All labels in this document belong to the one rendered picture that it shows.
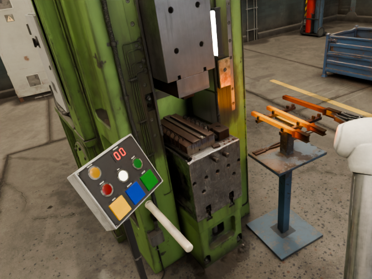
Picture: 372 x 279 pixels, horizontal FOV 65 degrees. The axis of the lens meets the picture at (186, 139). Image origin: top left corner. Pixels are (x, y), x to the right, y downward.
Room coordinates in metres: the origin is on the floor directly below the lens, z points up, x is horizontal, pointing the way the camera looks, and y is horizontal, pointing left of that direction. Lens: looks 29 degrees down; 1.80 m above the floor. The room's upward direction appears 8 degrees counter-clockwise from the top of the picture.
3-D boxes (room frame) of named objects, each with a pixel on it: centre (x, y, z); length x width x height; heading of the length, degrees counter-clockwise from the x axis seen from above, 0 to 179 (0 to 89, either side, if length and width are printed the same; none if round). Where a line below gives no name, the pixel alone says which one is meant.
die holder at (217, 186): (1.67, -0.02, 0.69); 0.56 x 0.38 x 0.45; 30
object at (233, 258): (1.41, -0.10, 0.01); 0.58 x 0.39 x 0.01; 120
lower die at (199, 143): (1.64, 0.02, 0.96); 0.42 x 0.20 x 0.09; 30
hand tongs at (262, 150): (1.73, -0.71, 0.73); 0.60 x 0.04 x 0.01; 112
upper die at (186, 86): (1.64, 0.02, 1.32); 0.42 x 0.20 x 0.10; 30
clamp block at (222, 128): (1.60, -0.21, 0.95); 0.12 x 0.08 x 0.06; 30
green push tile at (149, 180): (1.11, 0.20, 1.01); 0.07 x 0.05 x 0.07; 145
